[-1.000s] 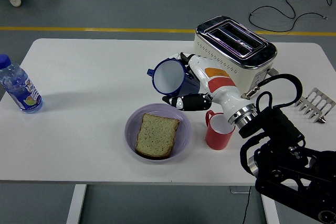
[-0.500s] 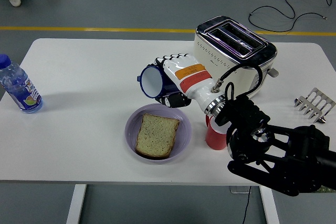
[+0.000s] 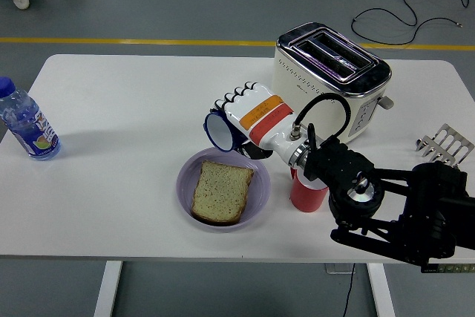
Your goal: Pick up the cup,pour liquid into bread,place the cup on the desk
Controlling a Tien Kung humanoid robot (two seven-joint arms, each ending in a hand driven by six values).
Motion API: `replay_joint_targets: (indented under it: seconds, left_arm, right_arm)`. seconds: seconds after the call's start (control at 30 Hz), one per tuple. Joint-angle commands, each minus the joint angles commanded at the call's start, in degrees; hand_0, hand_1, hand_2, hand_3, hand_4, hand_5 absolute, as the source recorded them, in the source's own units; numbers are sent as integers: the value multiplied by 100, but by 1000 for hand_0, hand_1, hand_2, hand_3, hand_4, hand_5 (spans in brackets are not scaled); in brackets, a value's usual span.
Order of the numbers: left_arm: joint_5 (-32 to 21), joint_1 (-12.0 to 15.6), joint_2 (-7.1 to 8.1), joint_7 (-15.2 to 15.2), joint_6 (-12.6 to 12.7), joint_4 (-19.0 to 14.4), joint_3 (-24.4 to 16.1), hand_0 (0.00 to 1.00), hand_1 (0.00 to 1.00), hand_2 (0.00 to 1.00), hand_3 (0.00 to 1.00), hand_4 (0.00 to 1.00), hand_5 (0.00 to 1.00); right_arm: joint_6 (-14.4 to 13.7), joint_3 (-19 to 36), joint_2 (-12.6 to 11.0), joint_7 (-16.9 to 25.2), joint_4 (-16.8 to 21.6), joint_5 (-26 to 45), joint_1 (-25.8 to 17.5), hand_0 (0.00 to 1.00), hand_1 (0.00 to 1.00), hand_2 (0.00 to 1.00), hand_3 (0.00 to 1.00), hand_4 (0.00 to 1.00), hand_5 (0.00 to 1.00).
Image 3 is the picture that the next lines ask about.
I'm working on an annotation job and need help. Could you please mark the red cup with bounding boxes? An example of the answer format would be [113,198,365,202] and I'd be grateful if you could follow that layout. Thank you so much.
[289,166,330,214]

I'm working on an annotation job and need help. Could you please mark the cream toaster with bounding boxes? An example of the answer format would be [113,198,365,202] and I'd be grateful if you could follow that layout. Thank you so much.
[270,22,395,146]

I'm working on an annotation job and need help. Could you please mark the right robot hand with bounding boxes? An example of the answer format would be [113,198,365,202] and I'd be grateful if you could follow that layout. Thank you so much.
[212,79,311,162]

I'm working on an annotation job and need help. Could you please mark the grey box under table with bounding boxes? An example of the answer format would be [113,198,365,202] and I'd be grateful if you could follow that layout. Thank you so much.
[325,263,356,275]

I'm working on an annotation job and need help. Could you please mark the white table leg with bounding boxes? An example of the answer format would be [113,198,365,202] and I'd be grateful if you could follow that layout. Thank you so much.
[93,260,124,317]
[367,263,396,317]

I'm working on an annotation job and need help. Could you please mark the black cable under table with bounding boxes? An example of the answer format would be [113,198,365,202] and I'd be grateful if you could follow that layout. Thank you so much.
[341,263,357,317]

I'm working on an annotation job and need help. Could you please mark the bread slice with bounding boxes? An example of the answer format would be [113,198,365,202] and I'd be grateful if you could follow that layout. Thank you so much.
[190,160,255,226]

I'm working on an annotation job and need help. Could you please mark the blue cup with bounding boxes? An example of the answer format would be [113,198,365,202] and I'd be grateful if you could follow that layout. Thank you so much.
[203,108,246,153]

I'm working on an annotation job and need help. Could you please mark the steel toast tongs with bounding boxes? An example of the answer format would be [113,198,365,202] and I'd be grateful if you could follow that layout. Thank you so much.
[414,122,475,169]

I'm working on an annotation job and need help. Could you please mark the plastic water bottle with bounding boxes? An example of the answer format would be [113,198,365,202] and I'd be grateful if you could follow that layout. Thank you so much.
[0,76,62,162]

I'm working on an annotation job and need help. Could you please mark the black table control panel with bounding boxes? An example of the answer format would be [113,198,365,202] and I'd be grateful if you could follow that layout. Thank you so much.
[420,263,475,274]

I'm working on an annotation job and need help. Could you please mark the purple plate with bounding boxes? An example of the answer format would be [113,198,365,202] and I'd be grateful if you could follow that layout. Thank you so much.
[175,146,272,234]

